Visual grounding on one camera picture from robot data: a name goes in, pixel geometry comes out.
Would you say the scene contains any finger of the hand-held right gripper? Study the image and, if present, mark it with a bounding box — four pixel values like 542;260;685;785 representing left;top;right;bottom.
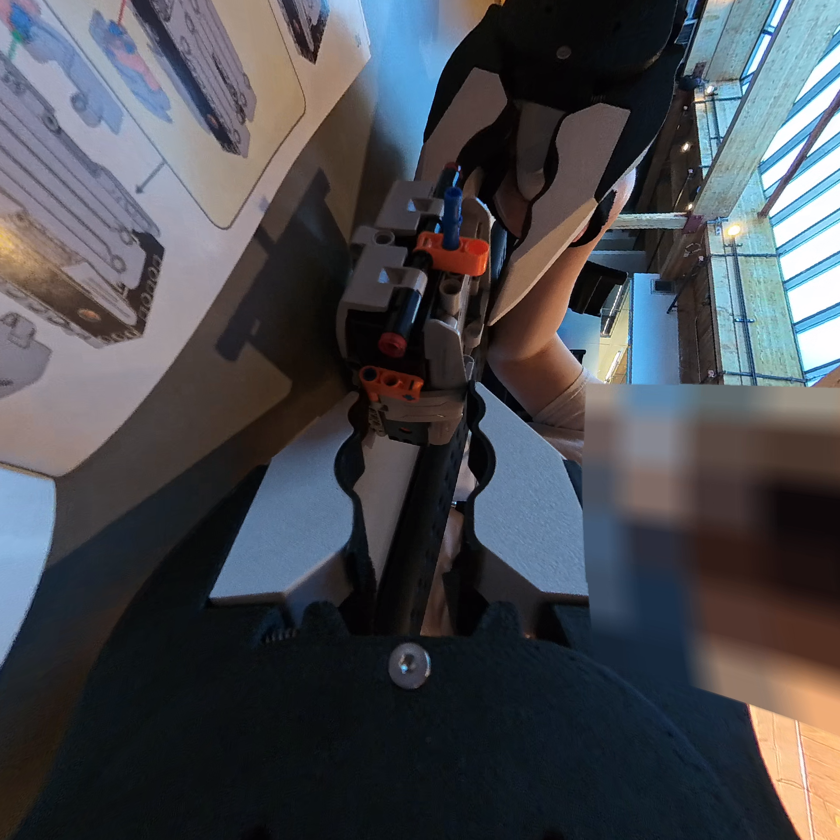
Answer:
487;101;632;327
415;69;511;190

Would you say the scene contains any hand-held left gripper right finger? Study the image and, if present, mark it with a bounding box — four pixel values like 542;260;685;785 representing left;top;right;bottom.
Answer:
458;382;588;636

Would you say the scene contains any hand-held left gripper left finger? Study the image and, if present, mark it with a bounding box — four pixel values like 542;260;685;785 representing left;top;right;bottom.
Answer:
209;392;378;631

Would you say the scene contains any grey toy brick robot assembly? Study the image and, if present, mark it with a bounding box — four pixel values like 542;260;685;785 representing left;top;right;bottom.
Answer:
338;163;493;447

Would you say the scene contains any person's right forearm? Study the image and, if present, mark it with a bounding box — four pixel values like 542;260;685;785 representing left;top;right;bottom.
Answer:
487;171;639;421

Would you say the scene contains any black perforated beam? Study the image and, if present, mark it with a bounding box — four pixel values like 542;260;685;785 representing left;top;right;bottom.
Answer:
375;420;475;636

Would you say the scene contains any open instruction booklet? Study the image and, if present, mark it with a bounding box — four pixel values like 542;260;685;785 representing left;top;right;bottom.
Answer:
0;0;371;476

